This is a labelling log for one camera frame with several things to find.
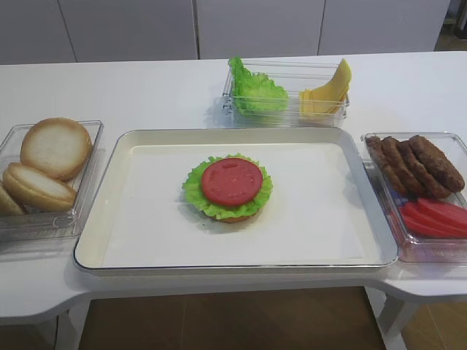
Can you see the green lettuce leaf on burger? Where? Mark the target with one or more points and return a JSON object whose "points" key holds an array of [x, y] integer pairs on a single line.
{"points": [[195, 196]]}

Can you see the bottom bun under lettuce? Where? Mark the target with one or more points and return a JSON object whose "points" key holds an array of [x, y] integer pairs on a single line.
{"points": [[232, 216]]}

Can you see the green lettuce leaves in container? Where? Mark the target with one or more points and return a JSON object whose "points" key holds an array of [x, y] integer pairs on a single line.
{"points": [[255, 93]]}

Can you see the clear lettuce and cheese container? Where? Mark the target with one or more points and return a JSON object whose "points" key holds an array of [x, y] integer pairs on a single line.
{"points": [[294, 77]]}

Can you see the yellow cheese slices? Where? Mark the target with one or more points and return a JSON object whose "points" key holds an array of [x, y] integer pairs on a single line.
{"points": [[326, 100]]}

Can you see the red tomato slice on burger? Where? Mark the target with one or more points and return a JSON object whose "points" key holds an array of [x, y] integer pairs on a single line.
{"points": [[231, 181]]}

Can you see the white metal baking tray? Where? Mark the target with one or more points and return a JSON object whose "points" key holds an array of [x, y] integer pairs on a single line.
{"points": [[92, 245]]}

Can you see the white parchment paper sheet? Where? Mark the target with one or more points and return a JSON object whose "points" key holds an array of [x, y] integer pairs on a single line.
{"points": [[314, 215]]}

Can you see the upright bun half cut side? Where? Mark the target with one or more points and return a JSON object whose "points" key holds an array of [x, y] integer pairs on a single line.
{"points": [[58, 147]]}

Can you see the clear plastic bun container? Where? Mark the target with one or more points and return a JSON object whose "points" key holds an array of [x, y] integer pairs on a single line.
{"points": [[37, 224]]}

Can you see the brown meat patties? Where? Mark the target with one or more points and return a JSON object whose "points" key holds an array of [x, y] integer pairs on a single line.
{"points": [[415, 168]]}

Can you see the clear patty and tomato container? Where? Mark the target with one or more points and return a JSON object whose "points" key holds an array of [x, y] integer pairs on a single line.
{"points": [[414, 247]]}

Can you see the red tomato slices in container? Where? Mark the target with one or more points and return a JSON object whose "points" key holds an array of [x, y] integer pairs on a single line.
{"points": [[434, 219]]}

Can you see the middle bun half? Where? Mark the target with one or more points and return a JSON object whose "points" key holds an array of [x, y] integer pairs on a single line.
{"points": [[35, 188]]}

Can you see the white table leg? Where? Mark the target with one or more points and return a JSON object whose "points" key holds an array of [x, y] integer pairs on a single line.
{"points": [[392, 319]]}

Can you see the outer sesame bun half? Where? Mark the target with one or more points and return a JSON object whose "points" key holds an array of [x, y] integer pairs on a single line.
{"points": [[8, 206]]}

